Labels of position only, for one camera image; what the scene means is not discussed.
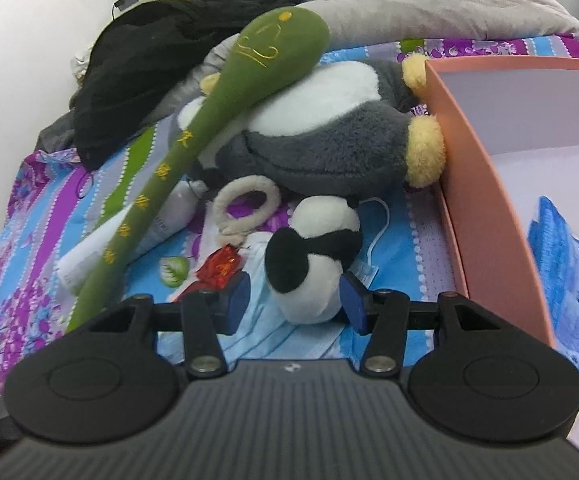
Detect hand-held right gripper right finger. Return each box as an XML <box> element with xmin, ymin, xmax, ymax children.
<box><xmin>339</xmin><ymin>271</ymin><xmax>507</xmax><ymax>377</ymax></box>

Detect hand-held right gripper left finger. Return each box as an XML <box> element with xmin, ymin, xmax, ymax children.
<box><xmin>86</xmin><ymin>270</ymin><xmax>252</xmax><ymax>378</ymax></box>

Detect red foil packet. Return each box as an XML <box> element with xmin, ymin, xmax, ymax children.
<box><xmin>196</xmin><ymin>245</ymin><xmax>242</xmax><ymax>291</ymax></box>

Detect blue face mask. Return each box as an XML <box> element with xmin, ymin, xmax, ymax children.
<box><xmin>214</xmin><ymin>197</ymin><xmax>433</xmax><ymax>361</ymax></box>

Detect small panda plush toy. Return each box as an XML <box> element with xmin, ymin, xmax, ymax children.
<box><xmin>264</xmin><ymin>195</ymin><xmax>365</xmax><ymax>326</ymax></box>

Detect cream fluffy ring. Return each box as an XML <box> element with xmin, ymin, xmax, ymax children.
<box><xmin>212</xmin><ymin>176</ymin><xmax>281</xmax><ymax>248</ymax></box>

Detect orange cardboard box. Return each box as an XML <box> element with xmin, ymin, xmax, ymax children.
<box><xmin>424</xmin><ymin>56</ymin><xmax>579</xmax><ymax>461</ymax></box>

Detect blue tissue packet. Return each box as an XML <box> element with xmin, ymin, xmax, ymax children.
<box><xmin>527</xmin><ymin>195</ymin><xmax>579</xmax><ymax>408</ymax></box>

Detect white tube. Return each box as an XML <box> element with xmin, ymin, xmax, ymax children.
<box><xmin>58</xmin><ymin>180</ymin><xmax>210</xmax><ymax>293</ymax></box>

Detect grey penguin plush toy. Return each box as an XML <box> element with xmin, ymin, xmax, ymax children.
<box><xmin>176</xmin><ymin>52</ymin><xmax>447</xmax><ymax>211</ymax></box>

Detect dark grey blanket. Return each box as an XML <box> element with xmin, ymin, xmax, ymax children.
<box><xmin>36</xmin><ymin>105</ymin><xmax>90</xmax><ymax>153</ymax></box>

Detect black jacket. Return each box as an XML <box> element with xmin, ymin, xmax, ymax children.
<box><xmin>72</xmin><ymin>0</ymin><xmax>317</xmax><ymax>171</ymax></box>

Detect green plush stick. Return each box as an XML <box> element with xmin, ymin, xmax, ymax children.
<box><xmin>66</xmin><ymin>6</ymin><xmax>331</xmax><ymax>333</ymax></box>

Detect light grey duvet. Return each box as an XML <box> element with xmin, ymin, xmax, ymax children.
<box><xmin>189</xmin><ymin>0</ymin><xmax>579</xmax><ymax>68</ymax></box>

